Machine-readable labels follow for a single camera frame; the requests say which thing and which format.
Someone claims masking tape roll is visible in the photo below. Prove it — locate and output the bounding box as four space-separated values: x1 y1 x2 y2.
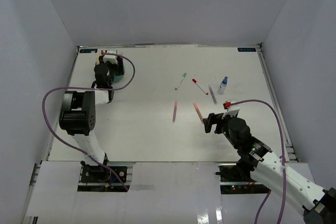
96 55 104 65

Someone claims blue spray bottle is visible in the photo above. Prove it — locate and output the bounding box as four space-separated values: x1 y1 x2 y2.
217 77 228 94

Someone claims green capped marker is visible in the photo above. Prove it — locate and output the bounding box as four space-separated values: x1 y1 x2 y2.
174 72 187 90

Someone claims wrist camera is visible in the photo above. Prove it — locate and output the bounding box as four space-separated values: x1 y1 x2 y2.
101 50 118 65
222 100 240 119

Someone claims teal round organizer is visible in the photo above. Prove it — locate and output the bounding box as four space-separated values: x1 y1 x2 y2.
113 62 125 82

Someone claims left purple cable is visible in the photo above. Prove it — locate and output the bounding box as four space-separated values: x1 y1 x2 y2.
43 54 136 191

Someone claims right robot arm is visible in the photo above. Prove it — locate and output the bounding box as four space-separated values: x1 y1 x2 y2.
203 113 335 223

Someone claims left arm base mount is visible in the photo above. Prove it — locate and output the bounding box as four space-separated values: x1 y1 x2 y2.
77 161 130 193

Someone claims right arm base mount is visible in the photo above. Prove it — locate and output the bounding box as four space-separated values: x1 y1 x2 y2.
216 165 269 195

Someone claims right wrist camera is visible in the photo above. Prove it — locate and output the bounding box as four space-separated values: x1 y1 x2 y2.
222 100 240 119

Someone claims grey clear pen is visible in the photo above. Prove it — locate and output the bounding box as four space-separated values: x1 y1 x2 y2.
208 85 217 104

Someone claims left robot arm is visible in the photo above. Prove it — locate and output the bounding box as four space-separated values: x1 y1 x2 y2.
59 56 124 182

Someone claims red capped marker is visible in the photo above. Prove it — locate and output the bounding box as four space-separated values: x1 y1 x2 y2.
192 78 208 95

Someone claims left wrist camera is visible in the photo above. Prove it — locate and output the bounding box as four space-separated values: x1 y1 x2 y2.
101 50 118 65

